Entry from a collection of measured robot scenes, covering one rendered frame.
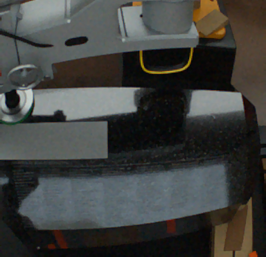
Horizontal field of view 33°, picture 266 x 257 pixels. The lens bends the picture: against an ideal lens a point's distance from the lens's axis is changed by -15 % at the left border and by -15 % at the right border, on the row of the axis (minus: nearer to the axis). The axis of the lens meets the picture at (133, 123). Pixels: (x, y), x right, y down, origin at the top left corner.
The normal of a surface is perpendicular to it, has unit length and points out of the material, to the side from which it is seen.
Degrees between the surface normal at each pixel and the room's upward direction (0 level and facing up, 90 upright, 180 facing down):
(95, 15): 90
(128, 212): 45
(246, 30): 0
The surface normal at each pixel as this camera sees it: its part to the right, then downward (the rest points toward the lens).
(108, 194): 0.04, 0.23
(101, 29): 0.15, 0.84
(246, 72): 0.00, -0.52
